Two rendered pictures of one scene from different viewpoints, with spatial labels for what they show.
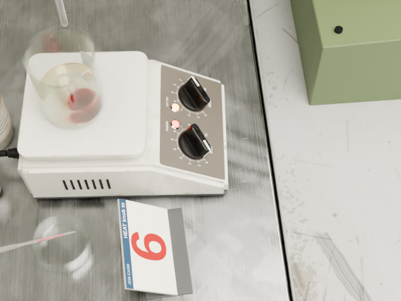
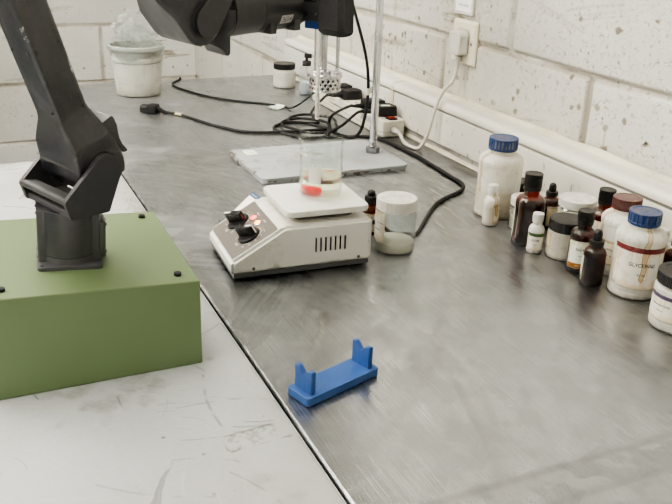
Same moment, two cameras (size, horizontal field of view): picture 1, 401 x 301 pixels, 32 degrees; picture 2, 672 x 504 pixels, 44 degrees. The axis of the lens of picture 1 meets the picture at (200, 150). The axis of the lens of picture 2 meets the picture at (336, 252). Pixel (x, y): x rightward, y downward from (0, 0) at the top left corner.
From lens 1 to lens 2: 1.45 m
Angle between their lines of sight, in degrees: 95
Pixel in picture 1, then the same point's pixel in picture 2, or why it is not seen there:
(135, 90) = (283, 200)
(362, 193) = not seen: hidden behind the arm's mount
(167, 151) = (252, 207)
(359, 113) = not seen: hidden behind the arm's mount
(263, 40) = (207, 311)
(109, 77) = (305, 202)
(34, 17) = (422, 298)
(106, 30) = (353, 299)
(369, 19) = (116, 221)
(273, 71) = not seen: hidden behind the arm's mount
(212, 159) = (223, 228)
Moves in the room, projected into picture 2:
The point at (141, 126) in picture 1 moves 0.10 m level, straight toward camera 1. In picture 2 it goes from (270, 191) to (241, 172)
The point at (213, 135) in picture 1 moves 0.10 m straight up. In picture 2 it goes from (227, 236) to (225, 166)
